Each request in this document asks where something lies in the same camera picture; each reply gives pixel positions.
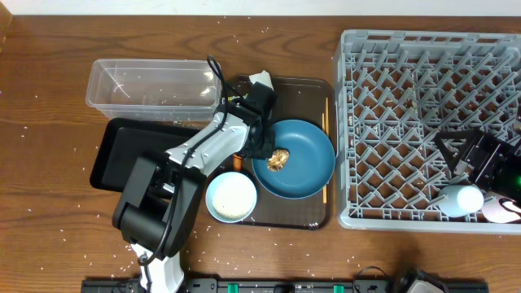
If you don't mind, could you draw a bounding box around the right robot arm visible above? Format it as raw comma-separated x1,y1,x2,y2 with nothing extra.
434,129,520,204

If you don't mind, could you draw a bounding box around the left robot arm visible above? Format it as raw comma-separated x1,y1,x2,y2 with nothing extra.
112,81,277,292

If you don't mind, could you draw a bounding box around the wooden chopstick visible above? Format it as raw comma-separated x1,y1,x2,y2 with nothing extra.
324,97,330,137
322,112,327,204

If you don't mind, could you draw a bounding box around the crumpled white napkin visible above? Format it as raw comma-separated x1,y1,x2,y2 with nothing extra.
249,70,274,90

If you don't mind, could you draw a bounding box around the clear plastic bin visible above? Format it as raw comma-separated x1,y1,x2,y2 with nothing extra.
85,59,221,122

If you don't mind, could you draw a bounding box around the light blue rice bowl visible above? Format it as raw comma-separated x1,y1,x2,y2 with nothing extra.
205,172,257,223

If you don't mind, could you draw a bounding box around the brown food scrap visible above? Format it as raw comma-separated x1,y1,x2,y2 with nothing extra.
267,149,290,172

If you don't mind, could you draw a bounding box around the dark brown serving tray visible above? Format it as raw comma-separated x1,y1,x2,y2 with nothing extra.
239,77,336,230

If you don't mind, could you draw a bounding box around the pink cup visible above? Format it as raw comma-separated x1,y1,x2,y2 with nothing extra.
481,191,520,224

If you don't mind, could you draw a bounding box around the grey dishwasher rack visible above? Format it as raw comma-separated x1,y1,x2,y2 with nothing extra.
333,30,520,234

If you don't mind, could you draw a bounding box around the dark blue plate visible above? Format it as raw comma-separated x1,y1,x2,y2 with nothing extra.
252,120,335,199

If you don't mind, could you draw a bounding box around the black plastic bin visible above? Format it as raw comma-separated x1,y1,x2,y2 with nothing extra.
90,118,198,192

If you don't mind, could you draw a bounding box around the small blue cup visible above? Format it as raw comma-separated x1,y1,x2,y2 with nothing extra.
438,185,484,217

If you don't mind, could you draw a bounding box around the orange carrot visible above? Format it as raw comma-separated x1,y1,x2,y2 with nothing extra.
233,154,243,173

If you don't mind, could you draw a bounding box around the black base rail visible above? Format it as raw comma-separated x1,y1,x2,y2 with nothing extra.
81,266,489,293

